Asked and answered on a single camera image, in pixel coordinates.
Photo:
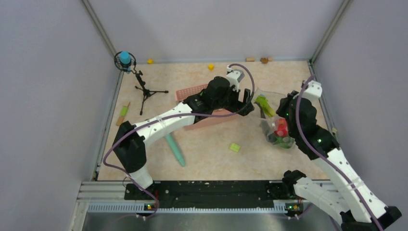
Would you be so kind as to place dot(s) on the green square block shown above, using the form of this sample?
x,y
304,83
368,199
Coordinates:
x,y
234,147

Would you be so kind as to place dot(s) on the green celery stalk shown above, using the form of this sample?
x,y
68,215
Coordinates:
x,y
262,101

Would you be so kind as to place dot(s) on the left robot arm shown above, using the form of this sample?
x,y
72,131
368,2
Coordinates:
x,y
132,140

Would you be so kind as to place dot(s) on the teal silicone tool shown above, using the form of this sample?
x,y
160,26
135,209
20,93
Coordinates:
x,y
175,149

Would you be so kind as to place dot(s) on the green and wood stick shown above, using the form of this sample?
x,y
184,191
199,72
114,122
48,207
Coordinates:
x,y
122,113

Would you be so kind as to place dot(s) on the pink plastic basket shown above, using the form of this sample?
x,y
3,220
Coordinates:
x,y
183,94

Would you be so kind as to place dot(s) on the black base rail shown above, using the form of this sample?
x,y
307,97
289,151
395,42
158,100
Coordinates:
x,y
216,194

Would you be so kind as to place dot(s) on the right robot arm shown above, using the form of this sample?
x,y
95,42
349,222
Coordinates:
x,y
355,208

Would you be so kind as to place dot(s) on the blue microphone on tripod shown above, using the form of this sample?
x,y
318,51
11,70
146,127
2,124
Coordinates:
x,y
126,62

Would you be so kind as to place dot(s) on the clear pink zip bag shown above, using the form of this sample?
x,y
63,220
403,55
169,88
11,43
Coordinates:
x,y
274,101

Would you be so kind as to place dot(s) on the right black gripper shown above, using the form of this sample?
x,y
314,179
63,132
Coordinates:
x,y
285,101

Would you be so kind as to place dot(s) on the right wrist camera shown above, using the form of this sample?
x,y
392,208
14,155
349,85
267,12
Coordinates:
x,y
313,91

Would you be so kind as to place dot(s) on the brown wooden piece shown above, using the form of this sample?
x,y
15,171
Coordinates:
x,y
264,60

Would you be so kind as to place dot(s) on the green bell pepper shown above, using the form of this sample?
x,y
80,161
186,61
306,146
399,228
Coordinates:
x,y
282,142

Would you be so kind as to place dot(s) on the grey toy fish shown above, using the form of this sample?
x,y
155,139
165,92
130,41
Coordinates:
x,y
264,124

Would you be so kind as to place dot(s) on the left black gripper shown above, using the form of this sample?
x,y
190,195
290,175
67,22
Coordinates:
x,y
238,104

